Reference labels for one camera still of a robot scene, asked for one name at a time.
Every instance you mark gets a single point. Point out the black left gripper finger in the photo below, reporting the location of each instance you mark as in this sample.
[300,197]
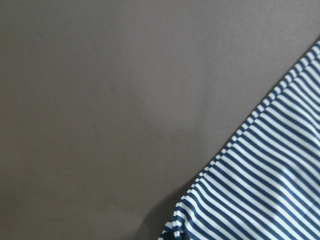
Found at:
[171,236]

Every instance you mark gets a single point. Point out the navy white striped polo shirt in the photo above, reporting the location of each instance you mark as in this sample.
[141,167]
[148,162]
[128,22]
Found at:
[265,182]

